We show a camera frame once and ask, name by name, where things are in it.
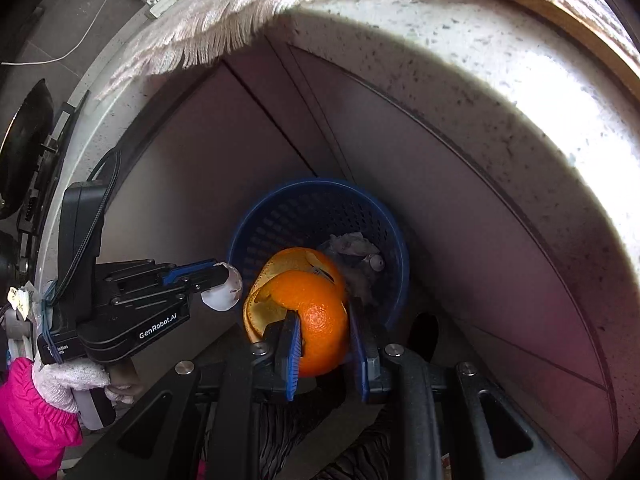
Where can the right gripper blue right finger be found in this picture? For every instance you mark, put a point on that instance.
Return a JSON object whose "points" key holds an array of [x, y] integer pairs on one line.
{"points": [[367, 362]]}

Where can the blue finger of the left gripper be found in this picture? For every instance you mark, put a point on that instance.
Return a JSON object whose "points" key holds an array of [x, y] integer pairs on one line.
{"points": [[177, 272], [199, 281]]}

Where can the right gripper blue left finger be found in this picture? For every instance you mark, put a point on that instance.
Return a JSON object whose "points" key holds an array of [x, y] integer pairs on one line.
{"points": [[288, 352]]}

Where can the orange peel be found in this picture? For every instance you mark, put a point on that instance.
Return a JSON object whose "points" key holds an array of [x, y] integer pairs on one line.
{"points": [[308, 283]]}

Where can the broken egg shell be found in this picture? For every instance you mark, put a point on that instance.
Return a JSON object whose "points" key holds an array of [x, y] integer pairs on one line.
{"points": [[223, 297]]}

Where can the white plastic bag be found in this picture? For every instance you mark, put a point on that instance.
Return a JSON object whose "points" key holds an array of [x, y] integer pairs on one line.
{"points": [[360, 280]]}

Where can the left hand white glove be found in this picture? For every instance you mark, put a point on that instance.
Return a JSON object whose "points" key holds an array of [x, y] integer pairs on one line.
{"points": [[57, 383]]}

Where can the blue plastic waste basket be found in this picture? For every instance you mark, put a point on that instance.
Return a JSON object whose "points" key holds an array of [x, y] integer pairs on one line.
{"points": [[306, 213]]}

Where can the pink jacket sleeve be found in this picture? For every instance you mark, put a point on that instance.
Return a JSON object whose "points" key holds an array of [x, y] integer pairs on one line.
{"points": [[34, 434]]}

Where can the white power strip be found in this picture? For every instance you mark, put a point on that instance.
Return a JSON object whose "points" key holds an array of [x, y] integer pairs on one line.
{"points": [[155, 8]]}

